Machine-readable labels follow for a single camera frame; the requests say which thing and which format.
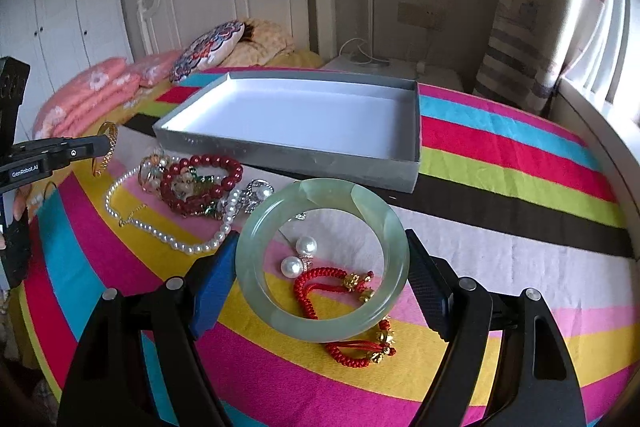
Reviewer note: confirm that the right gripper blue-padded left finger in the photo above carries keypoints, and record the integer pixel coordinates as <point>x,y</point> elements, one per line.
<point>134,345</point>

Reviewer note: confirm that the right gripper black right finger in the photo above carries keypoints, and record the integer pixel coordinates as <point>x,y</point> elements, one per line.
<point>535,383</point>

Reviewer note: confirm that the pearl earring pair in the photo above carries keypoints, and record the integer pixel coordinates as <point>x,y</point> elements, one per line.
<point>305,248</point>

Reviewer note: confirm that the silver crystal brooch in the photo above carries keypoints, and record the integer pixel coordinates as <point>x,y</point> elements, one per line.
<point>256,192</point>

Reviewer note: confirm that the green jade bangle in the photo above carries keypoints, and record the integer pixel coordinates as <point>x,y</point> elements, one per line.
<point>355,230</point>

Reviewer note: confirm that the person's left hand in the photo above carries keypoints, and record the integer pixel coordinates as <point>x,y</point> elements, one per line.
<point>13,204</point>

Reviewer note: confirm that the pink folded quilt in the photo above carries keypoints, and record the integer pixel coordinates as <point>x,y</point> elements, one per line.
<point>85,99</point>

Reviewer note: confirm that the white wardrobe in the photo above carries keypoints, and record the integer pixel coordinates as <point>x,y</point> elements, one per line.
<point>58,39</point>

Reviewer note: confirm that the pink pillow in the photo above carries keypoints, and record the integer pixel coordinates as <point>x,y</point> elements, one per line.
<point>153,69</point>

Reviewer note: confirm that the patterned round cushion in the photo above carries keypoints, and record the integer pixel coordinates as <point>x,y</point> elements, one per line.
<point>208,50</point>

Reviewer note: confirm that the striped colourful cloth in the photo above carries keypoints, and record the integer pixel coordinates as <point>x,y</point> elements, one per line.
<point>509,199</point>

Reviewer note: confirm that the beige floral pillow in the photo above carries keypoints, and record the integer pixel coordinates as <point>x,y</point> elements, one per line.
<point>262,41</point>

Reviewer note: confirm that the grey cardboard tray box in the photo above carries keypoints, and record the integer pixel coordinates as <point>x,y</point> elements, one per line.
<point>357,127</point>

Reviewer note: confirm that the slim white floor lamp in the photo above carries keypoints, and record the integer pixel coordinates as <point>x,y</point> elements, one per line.
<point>365,54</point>

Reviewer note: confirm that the beige patterned curtain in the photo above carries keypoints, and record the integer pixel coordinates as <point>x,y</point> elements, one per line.
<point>533,44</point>

